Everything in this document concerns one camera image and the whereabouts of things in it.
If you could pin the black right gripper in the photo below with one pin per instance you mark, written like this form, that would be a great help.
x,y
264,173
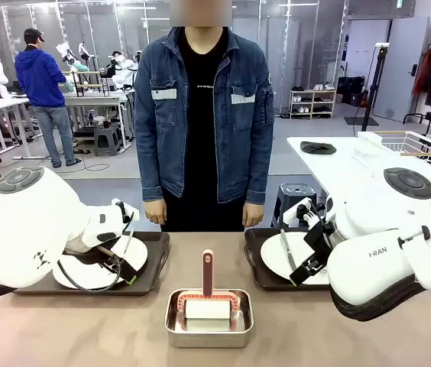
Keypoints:
x,y
318,242

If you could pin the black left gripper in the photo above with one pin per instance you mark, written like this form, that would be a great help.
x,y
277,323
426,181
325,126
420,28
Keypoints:
x,y
81,256

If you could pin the white round plate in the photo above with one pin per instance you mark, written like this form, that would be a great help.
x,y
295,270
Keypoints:
x,y
274,254
139,255

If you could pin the dark brown serving tray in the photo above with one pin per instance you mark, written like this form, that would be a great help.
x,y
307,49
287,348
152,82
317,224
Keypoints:
x,y
156,267
251,260

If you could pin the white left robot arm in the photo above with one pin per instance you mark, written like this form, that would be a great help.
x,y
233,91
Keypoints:
x,y
39,214

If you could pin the person's left denim forearm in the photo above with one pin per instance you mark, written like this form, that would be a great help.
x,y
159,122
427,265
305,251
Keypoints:
x,y
259,176

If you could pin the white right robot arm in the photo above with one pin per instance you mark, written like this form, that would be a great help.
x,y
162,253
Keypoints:
x,y
372,275

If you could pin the person's right denim forearm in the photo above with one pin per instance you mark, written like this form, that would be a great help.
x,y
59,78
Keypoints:
x,y
152,176

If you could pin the person's right hand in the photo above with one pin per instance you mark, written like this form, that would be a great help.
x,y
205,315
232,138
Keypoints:
x,y
155,211

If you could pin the person's left hand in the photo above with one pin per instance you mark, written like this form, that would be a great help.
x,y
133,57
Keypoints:
x,y
253,214

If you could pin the silver table knife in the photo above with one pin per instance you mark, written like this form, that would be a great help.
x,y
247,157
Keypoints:
x,y
287,248

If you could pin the silver fork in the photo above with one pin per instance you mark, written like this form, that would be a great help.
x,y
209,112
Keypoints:
x,y
128,241

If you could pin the dark grey plastic stool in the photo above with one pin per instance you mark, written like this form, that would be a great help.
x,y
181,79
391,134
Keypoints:
x,y
292,197

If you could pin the stainless steel rectangular tray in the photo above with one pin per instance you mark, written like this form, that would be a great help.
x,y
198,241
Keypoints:
x,y
209,338

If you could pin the black cloth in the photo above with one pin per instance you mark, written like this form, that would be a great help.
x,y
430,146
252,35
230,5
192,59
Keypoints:
x,y
318,148

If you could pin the person in denim jacket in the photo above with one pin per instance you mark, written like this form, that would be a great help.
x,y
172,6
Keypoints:
x,y
162,134

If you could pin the wooden shoe rack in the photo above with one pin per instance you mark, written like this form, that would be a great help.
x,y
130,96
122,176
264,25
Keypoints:
x,y
312,103

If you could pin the black pole stand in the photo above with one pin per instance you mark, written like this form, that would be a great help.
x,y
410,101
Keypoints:
x,y
374,88

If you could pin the person in blue hoodie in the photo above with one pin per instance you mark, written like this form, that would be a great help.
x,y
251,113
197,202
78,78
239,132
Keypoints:
x,y
41,80

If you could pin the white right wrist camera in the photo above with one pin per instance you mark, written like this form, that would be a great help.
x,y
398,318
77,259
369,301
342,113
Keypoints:
x,y
295,212

